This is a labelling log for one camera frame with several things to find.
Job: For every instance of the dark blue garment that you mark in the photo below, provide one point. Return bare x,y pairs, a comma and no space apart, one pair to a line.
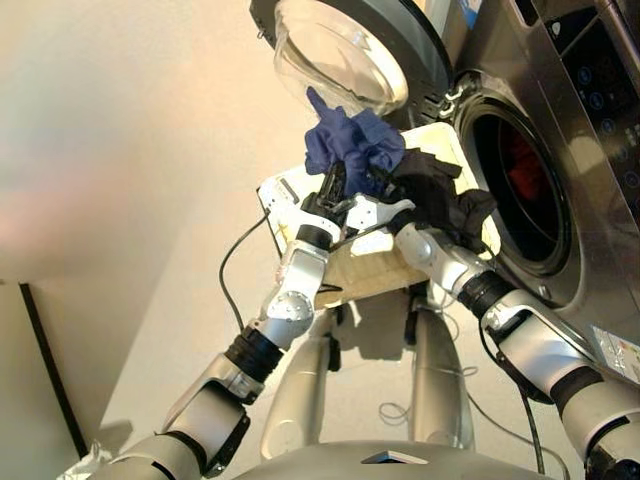
350,140

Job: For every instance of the orange garment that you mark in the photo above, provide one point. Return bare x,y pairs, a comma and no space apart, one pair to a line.
525,165

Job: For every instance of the pale woven laundry basket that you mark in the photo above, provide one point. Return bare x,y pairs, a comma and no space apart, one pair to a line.
370,270

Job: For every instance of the black basket stand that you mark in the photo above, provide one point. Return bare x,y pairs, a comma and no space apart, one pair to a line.
334,350

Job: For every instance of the round glass washing machine door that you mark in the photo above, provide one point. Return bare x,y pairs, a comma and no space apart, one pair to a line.
420,40

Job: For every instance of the grey washing machine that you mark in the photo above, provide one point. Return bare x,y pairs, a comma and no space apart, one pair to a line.
575,150

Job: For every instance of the black garment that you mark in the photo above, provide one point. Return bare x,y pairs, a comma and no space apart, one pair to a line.
430,190

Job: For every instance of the blue white sticker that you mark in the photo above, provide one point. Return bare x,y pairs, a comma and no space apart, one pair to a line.
467,10

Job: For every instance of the silver robot leg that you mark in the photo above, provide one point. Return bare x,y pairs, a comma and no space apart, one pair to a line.
440,380
295,400

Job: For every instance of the silver robot torso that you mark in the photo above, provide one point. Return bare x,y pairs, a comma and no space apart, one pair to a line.
390,462

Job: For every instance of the colourful energy label sticker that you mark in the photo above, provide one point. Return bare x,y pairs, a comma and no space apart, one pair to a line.
617,350

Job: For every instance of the crumpled white plastic bag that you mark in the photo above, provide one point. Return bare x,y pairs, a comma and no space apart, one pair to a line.
85,462

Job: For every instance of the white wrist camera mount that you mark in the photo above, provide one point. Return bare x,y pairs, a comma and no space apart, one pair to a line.
275,200
370,212

